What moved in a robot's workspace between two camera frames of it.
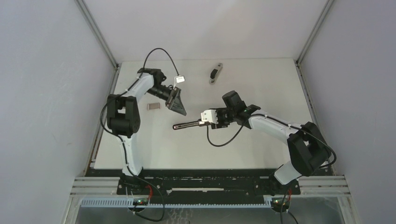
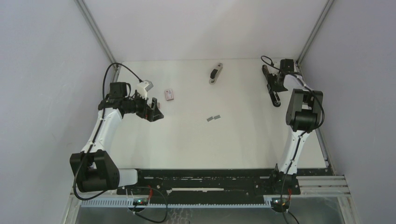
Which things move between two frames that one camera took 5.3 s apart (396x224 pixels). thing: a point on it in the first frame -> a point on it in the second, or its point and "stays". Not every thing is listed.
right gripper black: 220,124 -> 272,85
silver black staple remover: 215,73 stays
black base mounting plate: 201,184 stays
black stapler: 199,122 -> 276,99
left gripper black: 174,103 -> 152,114
